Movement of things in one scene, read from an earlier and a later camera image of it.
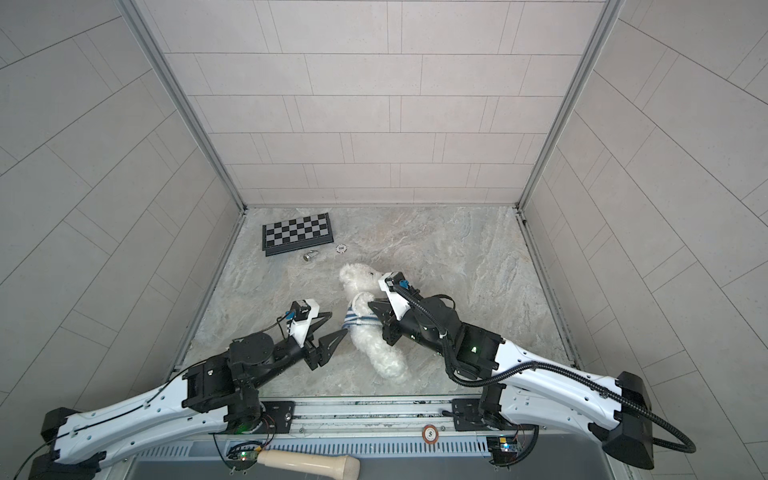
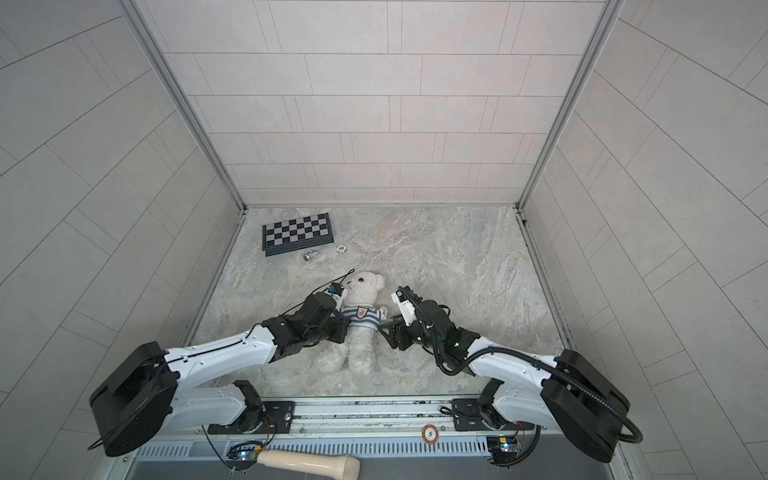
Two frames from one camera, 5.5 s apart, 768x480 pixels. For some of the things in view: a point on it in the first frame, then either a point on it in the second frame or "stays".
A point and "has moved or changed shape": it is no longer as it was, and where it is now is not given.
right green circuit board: (503, 449) stays
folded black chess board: (297, 234) stays
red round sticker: (430, 434) stays
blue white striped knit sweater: (353, 319) has moved or changed shape
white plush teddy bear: (361, 287) has moved or changed shape
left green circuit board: (243, 455) stays
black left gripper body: (310, 357) to (335, 330)
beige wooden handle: (338, 467) stays
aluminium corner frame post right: (608, 17) stays
